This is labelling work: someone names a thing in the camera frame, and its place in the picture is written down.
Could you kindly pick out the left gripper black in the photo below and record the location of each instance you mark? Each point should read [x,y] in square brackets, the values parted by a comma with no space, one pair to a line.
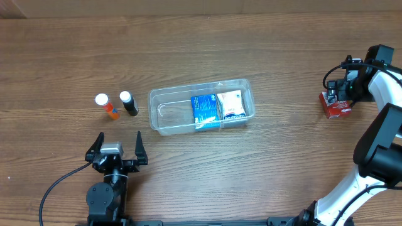
[117,163]

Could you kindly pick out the red medicine box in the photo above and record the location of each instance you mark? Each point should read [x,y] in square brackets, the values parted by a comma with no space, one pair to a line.
[336,109]

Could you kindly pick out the black bottle white cap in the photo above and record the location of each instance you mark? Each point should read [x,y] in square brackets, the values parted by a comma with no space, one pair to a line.
[129,103]

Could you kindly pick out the orange bottle white cap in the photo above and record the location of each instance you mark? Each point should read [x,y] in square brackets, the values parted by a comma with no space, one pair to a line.
[103,101]

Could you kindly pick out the white blue medicine box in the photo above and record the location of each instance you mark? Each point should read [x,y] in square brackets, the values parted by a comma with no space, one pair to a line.
[230,104]

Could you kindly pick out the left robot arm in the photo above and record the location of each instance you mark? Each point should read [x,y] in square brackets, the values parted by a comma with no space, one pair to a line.
[107,199]

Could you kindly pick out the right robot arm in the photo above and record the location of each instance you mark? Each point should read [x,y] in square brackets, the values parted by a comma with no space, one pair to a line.
[376,157]

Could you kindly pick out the clear plastic container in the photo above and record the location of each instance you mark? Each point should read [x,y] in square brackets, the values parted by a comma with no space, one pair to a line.
[170,109]

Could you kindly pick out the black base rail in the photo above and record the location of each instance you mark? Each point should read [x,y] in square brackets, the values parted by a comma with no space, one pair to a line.
[271,221]

